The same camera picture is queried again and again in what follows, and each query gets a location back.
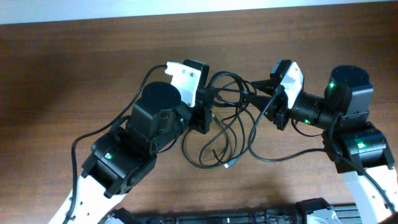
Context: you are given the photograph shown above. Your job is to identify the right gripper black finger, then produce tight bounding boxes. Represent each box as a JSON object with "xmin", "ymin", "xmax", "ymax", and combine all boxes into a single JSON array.
[
  {"xmin": 243, "ymin": 93, "xmax": 272, "ymax": 109},
  {"xmin": 251, "ymin": 79, "xmax": 276, "ymax": 95}
]

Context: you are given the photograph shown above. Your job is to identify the thin black USB cable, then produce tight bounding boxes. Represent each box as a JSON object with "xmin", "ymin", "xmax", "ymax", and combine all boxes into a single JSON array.
[{"xmin": 180, "ymin": 102, "xmax": 259, "ymax": 170}]

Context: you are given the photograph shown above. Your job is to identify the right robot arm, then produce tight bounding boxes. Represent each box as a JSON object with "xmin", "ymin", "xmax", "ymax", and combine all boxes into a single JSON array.
[{"xmin": 243, "ymin": 60, "xmax": 397, "ymax": 223}]

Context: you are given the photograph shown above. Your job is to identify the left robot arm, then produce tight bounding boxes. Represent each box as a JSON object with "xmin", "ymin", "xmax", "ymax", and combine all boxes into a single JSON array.
[{"xmin": 51, "ymin": 82, "xmax": 218, "ymax": 223}]

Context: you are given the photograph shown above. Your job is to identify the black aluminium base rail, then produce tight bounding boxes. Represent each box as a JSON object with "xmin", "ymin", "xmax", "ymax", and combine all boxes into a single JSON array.
[{"xmin": 99, "ymin": 198, "xmax": 363, "ymax": 224}]

